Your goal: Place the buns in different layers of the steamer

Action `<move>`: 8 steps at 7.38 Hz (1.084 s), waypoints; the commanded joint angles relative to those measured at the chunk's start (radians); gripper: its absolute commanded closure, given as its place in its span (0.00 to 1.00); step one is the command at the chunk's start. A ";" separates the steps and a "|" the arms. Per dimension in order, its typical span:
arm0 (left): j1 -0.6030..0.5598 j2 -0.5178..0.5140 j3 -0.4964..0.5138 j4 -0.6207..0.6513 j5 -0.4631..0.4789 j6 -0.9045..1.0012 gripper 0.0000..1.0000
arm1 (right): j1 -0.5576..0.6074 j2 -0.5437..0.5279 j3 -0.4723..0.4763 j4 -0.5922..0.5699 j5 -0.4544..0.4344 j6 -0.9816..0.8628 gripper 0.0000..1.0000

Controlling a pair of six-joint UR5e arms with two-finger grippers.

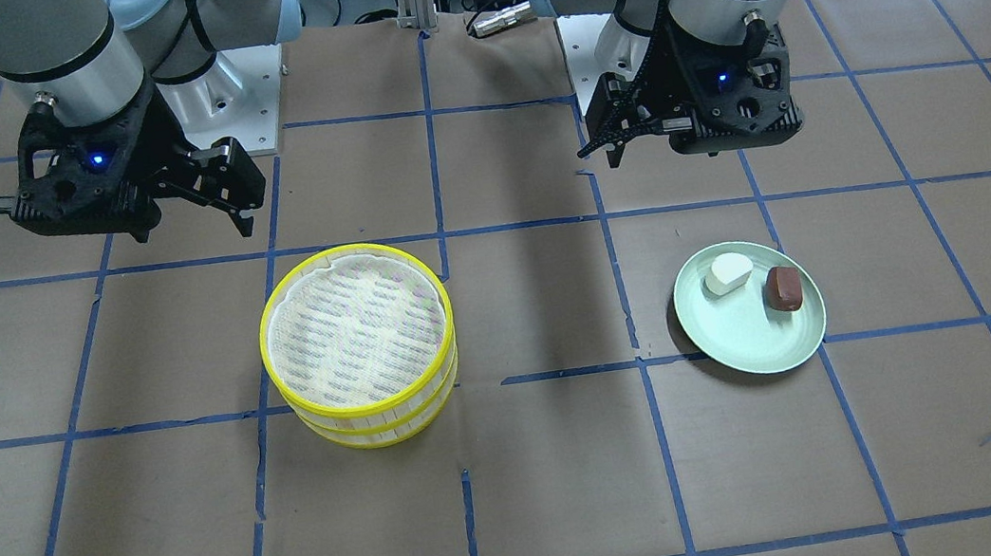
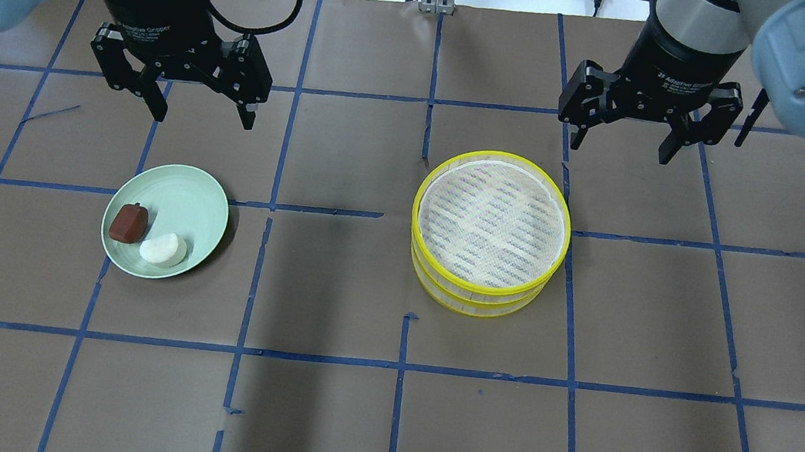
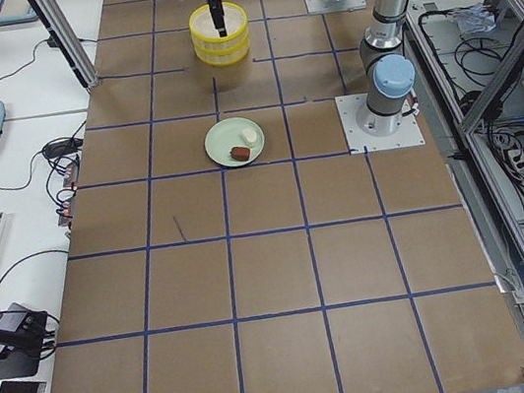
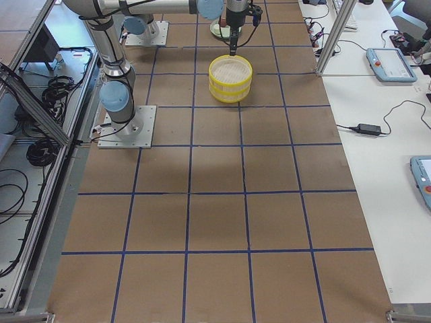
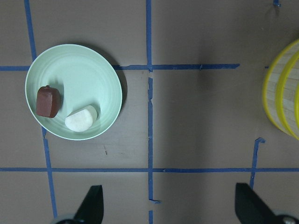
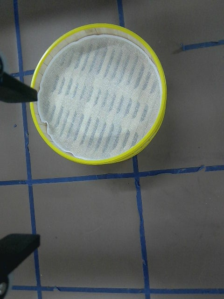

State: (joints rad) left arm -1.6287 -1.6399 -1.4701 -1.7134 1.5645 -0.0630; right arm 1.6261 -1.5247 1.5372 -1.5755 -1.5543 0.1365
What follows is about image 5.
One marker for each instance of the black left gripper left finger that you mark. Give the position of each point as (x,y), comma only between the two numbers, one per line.
(91,208)

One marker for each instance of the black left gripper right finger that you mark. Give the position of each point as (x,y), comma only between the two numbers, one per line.
(249,207)

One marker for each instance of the brown bun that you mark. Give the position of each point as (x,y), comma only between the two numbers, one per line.
(48,101)

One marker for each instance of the lower yellow bamboo steamer layer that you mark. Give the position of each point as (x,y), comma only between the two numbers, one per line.
(280,93)

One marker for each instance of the white bun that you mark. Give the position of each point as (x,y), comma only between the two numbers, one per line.
(81,119)

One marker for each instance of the light green round plate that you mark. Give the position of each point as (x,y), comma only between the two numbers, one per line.
(83,77)

